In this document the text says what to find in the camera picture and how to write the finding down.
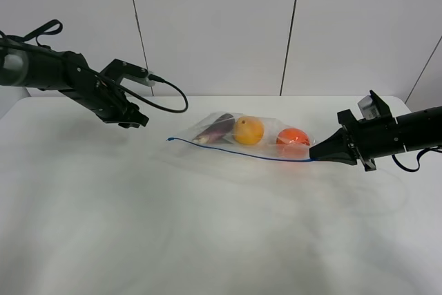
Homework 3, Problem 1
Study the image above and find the yellow pear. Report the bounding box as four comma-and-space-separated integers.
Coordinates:
233, 116, 265, 145

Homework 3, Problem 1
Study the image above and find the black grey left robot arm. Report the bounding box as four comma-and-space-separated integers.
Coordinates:
1, 19, 148, 129

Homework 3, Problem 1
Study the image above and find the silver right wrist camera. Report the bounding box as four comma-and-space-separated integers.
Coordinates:
358, 95, 380, 120

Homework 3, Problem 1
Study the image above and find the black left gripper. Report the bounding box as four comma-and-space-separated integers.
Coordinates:
60, 51, 149, 129

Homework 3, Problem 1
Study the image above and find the orange tangerine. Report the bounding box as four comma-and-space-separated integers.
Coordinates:
276, 127, 311, 160

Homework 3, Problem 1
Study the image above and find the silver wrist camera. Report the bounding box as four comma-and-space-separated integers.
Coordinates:
141, 70, 155, 87
358, 95, 380, 120

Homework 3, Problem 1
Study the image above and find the clear zip bag blue zipper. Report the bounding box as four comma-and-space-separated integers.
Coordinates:
167, 112, 315, 163

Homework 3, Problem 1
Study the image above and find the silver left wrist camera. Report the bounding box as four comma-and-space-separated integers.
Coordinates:
141, 70, 155, 87

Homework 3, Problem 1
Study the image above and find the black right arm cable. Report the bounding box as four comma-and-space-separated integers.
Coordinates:
391, 148, 442, 173

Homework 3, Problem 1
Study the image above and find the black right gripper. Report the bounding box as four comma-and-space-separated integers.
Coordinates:
309, 91, 401, 171

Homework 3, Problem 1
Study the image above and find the purple eggplant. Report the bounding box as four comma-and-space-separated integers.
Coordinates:
192, 113, 236, 144

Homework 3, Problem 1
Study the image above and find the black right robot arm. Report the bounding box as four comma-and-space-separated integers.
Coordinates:
309, 91, 441, 173

